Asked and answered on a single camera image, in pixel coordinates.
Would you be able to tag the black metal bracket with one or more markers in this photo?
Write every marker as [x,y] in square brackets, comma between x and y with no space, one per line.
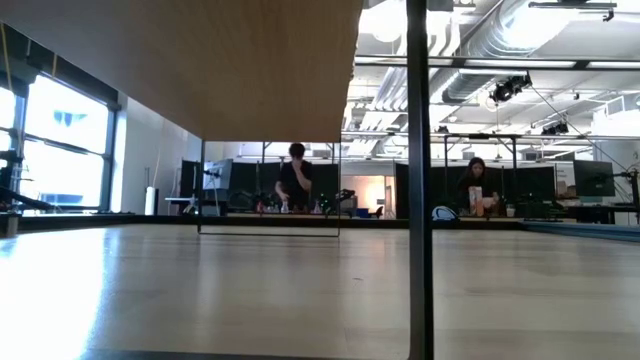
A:
[15,200]

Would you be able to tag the white paper roll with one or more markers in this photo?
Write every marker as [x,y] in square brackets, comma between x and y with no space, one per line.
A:
[150,200]

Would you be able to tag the large window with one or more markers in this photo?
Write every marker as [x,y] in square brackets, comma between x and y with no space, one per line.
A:
[65,150]

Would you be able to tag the linear ceiling light bar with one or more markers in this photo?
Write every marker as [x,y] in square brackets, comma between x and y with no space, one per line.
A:
[500,62]

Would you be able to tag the orange cardboard box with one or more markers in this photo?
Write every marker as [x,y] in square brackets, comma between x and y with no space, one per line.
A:
[475,200]

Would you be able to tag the blue white bag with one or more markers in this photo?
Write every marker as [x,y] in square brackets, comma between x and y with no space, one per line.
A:
[444,214]

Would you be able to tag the person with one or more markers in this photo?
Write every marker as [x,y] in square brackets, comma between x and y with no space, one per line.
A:
[295,180]
[472,175]

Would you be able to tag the black ceiling spotlight cluster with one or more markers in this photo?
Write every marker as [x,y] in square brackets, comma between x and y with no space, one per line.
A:
[510,89]

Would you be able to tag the black computer monitor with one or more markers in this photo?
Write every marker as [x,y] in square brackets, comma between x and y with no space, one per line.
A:
[594,177]

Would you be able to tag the black overhead beam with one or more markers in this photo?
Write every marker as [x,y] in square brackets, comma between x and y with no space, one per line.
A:
[480,135]

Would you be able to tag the silver ceiling air duct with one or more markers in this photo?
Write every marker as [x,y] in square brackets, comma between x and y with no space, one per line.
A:
[492,40]

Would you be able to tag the grey angled monitor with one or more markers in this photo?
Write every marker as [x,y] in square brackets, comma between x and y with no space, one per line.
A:
[220,175]

